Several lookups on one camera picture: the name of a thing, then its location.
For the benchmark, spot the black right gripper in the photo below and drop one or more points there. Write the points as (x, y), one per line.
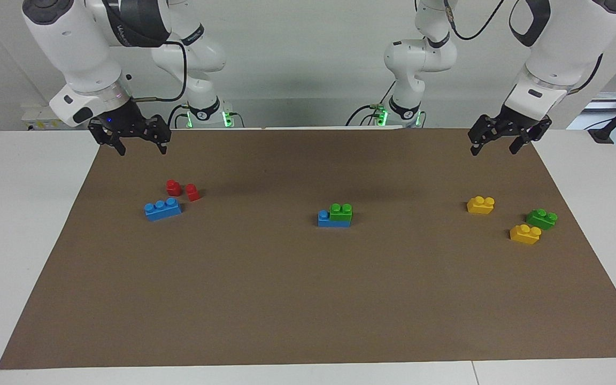
(123, 123)

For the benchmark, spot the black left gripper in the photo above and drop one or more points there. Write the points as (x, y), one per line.
(506, 125)

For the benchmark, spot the green two-stud block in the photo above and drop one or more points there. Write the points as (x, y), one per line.
(541, 220)
(341, 212)

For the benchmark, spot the blue three-stud block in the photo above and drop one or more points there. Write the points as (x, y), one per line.
(162, 210)
(332, 221)

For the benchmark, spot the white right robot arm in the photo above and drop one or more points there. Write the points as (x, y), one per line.
(67, 43)

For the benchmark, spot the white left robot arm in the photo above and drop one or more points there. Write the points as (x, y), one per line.
(564, 43)

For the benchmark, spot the small red block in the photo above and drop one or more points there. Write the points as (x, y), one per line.
(173, 188)
(193, 193)

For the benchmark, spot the yellow two-stud block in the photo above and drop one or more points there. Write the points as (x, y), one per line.
(480, 206)
(524, 235)

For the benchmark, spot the brown table mat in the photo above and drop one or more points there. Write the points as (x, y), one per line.
(308, 299)

